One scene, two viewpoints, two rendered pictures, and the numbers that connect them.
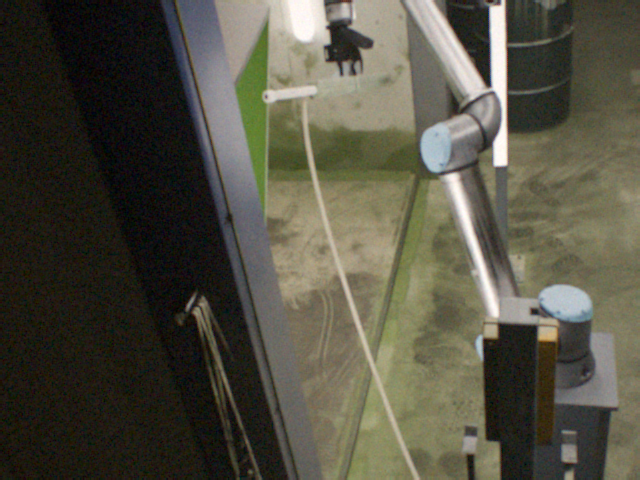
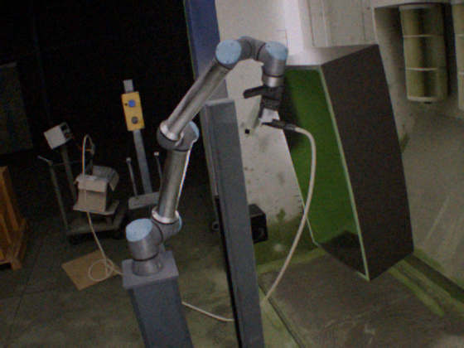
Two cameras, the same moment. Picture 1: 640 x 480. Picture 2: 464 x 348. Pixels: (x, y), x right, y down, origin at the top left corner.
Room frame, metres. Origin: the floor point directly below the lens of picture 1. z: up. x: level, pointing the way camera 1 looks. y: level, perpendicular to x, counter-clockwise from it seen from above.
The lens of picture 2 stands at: (3.60, -1.26, 1.73)
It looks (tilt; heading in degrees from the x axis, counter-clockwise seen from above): 18 degrees down; 147
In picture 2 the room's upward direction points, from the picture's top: 8 degrees counter-clockwise
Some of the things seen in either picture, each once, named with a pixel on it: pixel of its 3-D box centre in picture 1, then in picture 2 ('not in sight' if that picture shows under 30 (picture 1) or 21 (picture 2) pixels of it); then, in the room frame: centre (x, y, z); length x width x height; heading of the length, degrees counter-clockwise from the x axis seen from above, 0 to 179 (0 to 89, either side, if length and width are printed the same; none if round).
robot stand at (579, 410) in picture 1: (559, 434); (160, 312); (1.68, -0.67, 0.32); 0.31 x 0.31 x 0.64; 70
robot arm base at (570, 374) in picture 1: (563, 353); (146, 260); (1.68, -0.67, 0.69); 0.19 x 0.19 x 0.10
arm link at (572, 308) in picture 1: (562, 321); (142, 238); (1.68, -0.66, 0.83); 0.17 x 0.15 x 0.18; 112
